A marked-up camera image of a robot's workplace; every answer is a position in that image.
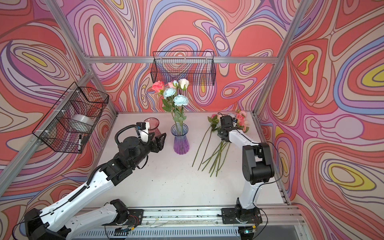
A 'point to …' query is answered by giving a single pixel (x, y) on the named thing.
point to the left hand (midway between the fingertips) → (162, 133)
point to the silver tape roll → (82, 119)
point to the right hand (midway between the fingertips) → (225, 137)
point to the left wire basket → (69, 124)
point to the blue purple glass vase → (181, 141)
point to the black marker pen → (80, 143)
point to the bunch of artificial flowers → (216, 148)
